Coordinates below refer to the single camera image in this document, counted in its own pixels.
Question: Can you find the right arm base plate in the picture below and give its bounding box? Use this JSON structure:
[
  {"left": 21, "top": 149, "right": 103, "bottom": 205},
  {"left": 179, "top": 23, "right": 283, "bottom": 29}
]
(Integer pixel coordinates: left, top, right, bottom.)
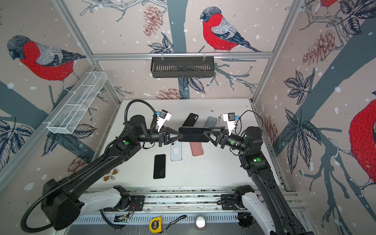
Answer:
[{"left": 220, "top": 193, "right": 262, "bottom": 211}]

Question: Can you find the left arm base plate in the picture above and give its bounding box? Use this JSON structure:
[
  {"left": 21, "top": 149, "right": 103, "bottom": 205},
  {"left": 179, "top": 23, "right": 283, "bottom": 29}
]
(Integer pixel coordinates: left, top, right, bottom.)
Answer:
[{"left": 103, "top": 195, "right": 145, "bottom": 212}]

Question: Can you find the black corrugated cable left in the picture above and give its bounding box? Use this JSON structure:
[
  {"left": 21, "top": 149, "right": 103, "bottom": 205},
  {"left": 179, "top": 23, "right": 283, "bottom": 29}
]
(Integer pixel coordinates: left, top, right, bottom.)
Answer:
[{"left": 20, "top": 99, "right": 158, "bottom": 233}]

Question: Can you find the yellow tape measure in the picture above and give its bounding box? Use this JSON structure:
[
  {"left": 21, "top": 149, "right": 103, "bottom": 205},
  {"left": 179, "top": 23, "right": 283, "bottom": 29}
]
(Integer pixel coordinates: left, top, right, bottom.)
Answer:
[{"left": 149, "top": 217, "right": 162, "bottom": 234}]

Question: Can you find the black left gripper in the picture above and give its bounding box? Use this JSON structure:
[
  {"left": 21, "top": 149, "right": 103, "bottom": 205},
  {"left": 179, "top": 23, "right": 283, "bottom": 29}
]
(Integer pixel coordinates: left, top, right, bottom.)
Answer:
[{"left": 136, "top": 126, "right": 183, "bottom": 148}]

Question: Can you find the pink purple phone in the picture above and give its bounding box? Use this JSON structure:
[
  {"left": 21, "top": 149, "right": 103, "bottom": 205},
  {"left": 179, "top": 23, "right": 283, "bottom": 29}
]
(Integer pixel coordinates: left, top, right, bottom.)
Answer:
[{"left": 178, "top": 127, "right": 211, "bottom": 143}]

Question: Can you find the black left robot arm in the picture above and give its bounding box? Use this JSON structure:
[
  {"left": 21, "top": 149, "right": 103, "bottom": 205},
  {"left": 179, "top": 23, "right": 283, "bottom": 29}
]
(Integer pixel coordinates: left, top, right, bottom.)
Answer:
[{"left": 39, "top": 115, "right": 183, "bottom": 231}]

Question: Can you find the light blue phone case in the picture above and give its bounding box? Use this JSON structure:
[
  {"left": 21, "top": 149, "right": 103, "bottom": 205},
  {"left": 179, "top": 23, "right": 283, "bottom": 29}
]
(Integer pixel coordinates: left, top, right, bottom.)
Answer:
[{"left": 204, "top": 116, "right": 217, "bottom": 128}]

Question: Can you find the salmon pink phone case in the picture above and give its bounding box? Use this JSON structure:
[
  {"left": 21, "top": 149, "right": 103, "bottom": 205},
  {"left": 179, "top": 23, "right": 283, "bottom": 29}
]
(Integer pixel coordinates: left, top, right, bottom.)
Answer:
[{"left": 190, "top": 142, "right": 204, "bottom": 157}]

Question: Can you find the white wire mesh basket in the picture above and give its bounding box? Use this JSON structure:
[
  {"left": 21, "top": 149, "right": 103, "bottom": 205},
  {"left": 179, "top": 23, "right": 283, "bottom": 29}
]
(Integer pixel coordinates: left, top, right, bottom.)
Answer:
[{"left": 47, "top": 71, "right": 107, "bottom": 134}]

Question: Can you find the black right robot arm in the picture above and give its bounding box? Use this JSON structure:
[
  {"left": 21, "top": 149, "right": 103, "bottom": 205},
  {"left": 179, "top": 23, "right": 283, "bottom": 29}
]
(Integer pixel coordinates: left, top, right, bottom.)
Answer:
[{"left": 203, "top": 126, "right": 313, "bottom": 235}]

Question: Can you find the white phone face down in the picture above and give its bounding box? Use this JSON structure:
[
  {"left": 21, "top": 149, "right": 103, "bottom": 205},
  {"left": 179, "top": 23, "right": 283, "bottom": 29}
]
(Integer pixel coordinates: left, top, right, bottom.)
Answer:
[{"left": 170, "top": 141, "right": 182, "bottom": 162}]

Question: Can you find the black wall basket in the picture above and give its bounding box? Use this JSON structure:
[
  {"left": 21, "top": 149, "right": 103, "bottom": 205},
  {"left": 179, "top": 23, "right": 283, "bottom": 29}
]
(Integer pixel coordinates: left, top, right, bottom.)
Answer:
[{"left": 150, "top": 56, "right": 215, "bottom": 78}]

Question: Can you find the black phone case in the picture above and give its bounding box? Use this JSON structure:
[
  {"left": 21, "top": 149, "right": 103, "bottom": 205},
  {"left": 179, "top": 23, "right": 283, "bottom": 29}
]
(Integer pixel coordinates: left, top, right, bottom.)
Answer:
[{"left": 182, "top": 113, "right": 198, "bottom": 127}]

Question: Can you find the small circuit board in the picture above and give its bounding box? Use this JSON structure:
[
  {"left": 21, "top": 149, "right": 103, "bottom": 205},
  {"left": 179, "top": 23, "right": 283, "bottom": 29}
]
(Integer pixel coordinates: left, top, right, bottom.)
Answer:
[{"left": 114, "top": 215, "right": 130, "bottom": 223}]

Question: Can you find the black phone face up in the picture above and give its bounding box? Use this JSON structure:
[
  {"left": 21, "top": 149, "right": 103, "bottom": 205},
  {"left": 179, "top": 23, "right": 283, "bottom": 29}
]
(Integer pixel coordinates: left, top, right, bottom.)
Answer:
[{"left": 153, "top": 154, "right": 166, "bottom": 179}]

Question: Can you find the round silver puck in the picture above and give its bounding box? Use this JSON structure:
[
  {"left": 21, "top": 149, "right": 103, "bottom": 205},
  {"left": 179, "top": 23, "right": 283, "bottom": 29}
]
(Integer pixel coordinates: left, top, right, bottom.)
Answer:
[{"left": 195, "top": 215, "right": 207, "bottom": 230}]

